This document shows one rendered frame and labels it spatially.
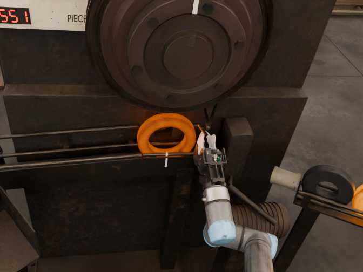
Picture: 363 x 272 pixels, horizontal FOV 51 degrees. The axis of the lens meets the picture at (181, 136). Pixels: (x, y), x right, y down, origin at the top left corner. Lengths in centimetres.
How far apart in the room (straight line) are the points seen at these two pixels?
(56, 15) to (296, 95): 78
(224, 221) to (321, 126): 183
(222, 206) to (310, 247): 102
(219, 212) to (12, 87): 70
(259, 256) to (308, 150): 156
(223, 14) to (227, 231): 56
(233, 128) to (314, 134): 153
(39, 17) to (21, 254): 63
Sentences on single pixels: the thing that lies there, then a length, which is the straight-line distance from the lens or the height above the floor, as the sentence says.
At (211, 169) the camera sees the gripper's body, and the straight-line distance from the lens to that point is 113.
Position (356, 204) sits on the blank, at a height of 70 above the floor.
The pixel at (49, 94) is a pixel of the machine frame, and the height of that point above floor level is 87.
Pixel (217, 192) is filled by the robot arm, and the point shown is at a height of 74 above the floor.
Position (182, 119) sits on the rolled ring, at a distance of 115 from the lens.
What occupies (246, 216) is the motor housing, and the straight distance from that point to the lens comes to 134.
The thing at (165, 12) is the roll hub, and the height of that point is 122.
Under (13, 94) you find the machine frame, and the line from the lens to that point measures 120.
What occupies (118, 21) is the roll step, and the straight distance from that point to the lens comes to 90.
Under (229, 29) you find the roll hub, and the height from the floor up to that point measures 119.
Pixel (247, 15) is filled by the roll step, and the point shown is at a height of 120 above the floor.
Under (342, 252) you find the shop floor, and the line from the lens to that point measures 210.
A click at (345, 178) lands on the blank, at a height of 78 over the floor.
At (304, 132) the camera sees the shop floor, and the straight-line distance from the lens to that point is 269.
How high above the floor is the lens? 155
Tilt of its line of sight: 41 degrees down
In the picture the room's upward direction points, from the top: 9 degrees clockwise
